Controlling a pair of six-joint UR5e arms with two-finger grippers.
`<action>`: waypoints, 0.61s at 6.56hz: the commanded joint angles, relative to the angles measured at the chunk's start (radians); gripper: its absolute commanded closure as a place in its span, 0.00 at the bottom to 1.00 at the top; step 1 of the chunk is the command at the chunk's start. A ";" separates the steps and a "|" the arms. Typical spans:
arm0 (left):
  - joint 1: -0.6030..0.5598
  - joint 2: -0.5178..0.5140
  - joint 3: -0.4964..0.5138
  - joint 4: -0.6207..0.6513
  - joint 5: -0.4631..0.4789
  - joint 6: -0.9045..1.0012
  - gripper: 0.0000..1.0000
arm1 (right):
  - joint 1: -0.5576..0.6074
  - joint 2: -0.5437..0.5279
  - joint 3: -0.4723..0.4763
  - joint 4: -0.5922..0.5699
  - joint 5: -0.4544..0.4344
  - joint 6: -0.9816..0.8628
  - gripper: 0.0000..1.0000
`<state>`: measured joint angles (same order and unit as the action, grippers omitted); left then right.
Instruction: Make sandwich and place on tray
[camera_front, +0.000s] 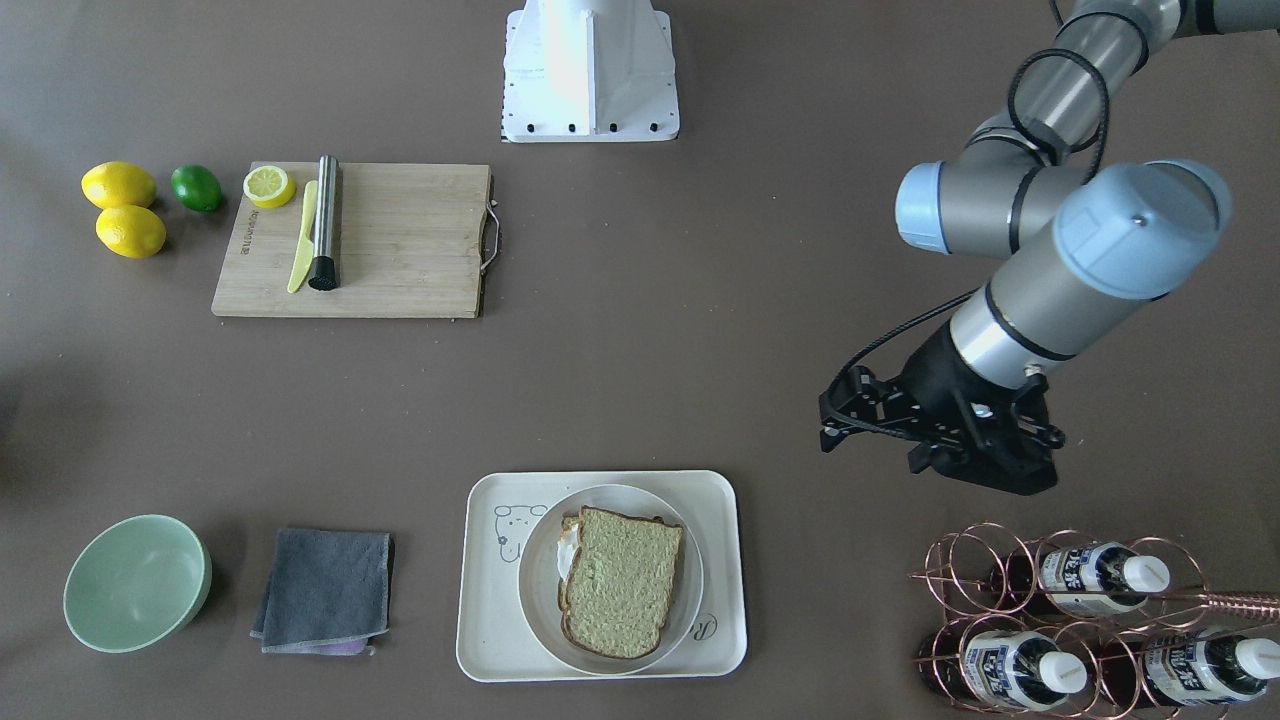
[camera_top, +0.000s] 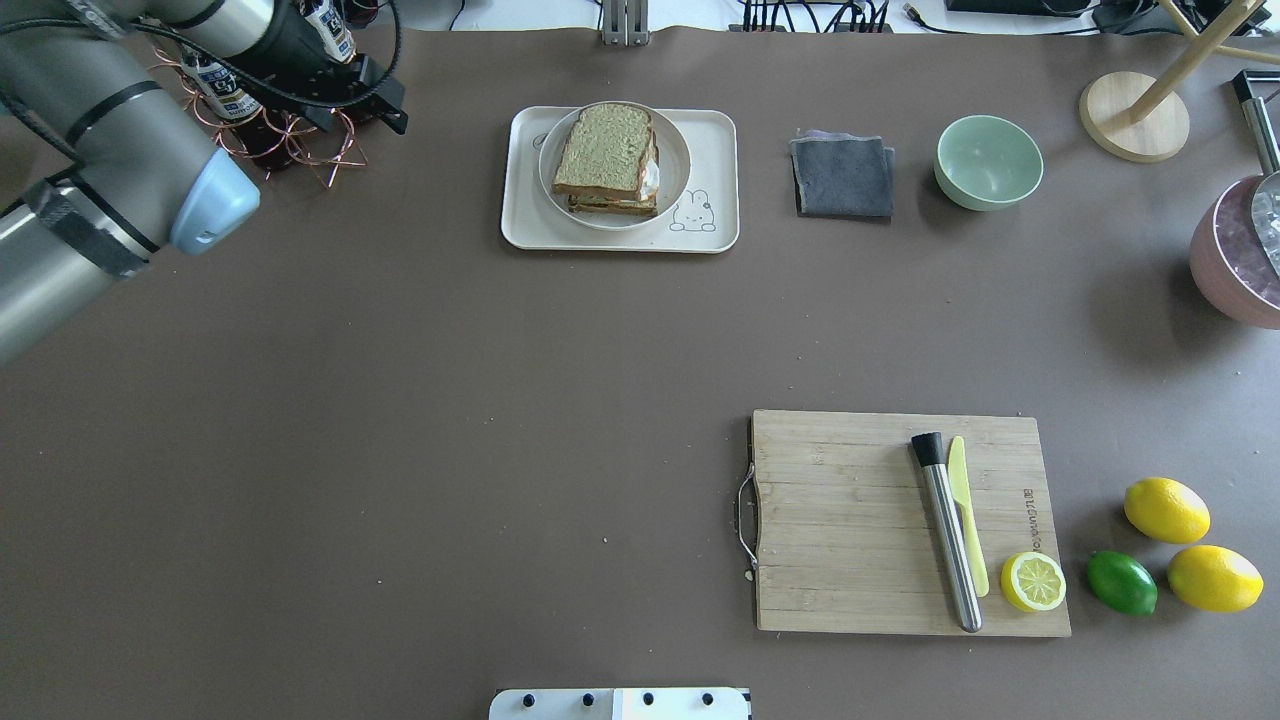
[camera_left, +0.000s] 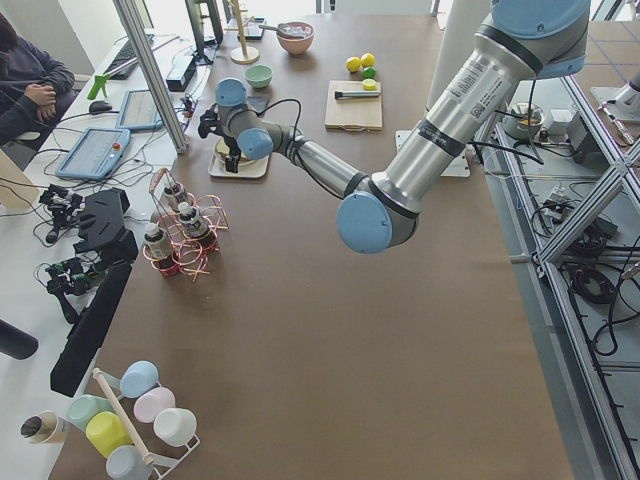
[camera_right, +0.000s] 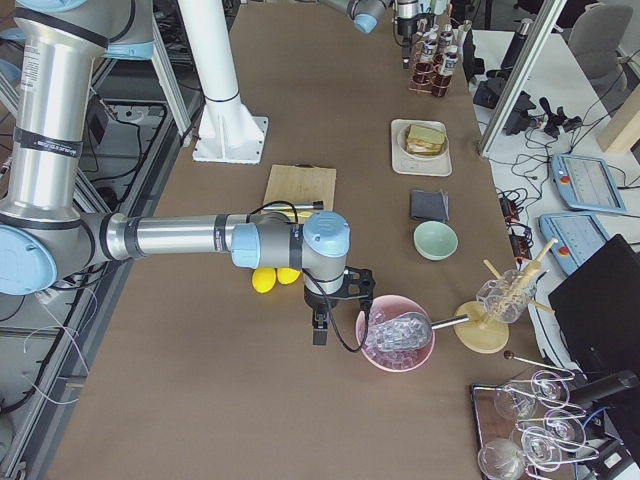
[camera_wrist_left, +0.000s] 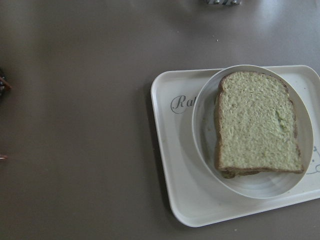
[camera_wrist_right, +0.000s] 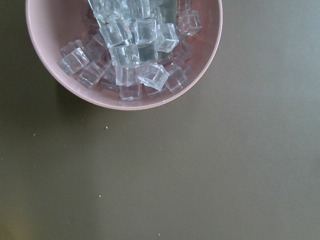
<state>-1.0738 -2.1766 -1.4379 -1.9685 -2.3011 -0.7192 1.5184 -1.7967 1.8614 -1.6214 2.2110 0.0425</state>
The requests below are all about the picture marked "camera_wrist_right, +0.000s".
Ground pink bowl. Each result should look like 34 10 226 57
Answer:
25 0 223 111

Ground clear plastic ice cubes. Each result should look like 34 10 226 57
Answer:
57 0 202 102

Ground metal ice scoop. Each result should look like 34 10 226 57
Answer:
88 0 177 66

